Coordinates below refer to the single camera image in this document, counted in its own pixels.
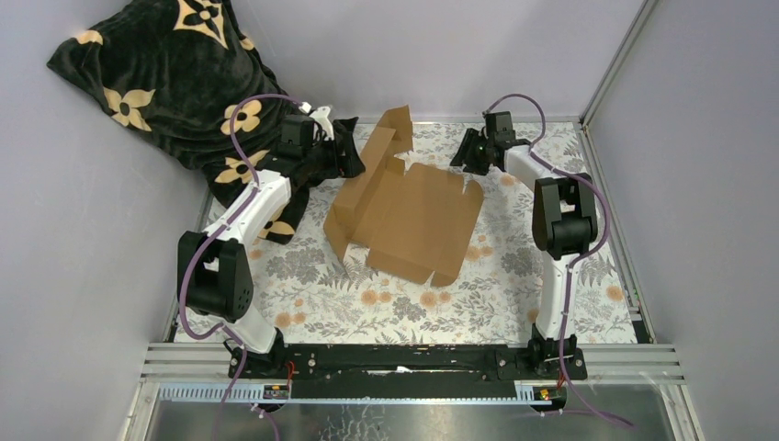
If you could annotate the brown cardboard box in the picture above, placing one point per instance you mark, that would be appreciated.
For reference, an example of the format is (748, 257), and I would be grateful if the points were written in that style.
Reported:
(416, 220)

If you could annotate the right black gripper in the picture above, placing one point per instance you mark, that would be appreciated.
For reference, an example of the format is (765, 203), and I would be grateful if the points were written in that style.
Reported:
(464, 153)

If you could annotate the aluminium frame rail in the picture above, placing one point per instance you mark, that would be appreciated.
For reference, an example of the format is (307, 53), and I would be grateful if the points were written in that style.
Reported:
(199, 372)

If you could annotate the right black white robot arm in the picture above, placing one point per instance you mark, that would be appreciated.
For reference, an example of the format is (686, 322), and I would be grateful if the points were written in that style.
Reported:
(564, 225)

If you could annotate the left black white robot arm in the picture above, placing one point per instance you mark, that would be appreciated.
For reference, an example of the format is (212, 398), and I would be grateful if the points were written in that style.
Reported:
(214, 275)

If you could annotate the black floral plush blanket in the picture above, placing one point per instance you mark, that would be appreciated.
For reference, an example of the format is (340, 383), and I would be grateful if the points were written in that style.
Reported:
(183, 77)

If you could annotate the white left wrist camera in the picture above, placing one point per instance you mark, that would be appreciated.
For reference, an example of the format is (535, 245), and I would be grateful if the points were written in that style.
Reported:
(322, 115)

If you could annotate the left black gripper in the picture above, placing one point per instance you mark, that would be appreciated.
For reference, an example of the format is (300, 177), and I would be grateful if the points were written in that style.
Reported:
(349, 163)

